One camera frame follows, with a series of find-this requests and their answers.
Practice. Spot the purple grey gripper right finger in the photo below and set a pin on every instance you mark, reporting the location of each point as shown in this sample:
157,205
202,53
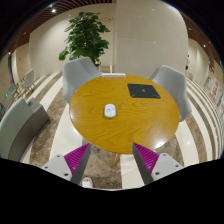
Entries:
153,166

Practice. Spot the white keyboard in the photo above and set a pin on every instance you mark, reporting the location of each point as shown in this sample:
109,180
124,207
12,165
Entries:
113,75

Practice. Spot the white shoe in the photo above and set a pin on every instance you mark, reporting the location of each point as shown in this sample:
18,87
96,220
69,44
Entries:
87,182

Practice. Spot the white background chair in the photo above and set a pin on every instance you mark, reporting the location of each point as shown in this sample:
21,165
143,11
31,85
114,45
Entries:
28,82

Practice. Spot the white computer mouse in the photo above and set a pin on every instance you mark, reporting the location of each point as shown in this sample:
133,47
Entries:
110,111

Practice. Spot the black mouse pad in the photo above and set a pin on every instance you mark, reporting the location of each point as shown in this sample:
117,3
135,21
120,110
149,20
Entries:
143,91

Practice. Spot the round wooden table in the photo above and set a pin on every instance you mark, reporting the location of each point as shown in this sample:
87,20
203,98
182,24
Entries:
146,121

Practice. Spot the left grey chair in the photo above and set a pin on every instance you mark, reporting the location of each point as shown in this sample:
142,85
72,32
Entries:
76,73

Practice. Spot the grey chair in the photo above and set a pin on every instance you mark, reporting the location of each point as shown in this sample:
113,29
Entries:
174,82
76,73

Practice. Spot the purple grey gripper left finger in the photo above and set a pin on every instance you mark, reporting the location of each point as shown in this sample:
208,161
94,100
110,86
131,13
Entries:
71,166

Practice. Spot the right grey chair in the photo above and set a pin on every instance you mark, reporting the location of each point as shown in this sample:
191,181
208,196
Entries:
174,82

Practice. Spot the green potted plant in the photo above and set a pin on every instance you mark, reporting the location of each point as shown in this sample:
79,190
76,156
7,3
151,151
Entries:
84,38

